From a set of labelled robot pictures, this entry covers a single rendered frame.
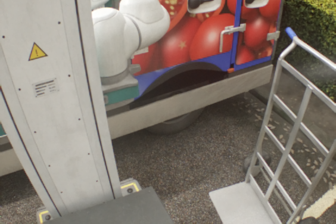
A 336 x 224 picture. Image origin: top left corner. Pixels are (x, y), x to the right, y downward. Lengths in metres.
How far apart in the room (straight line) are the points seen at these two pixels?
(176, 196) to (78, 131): 1.31
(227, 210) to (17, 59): 1.73
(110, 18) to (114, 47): 0.10
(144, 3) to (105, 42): 0.22
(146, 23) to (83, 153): 0.53
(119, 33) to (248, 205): 1.62
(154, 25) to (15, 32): 0.53
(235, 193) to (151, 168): 0.71
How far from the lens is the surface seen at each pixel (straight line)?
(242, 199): 2.15
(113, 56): 0.94
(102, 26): 0.91
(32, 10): 0.74
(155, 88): 1.99
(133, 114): 2.05
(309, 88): 1.41
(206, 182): 2.21
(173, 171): 2.26
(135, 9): 1.02
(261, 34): 2.47
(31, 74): 0.81
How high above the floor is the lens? 1.75
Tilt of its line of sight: 36 degrees down
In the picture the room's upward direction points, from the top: straight up
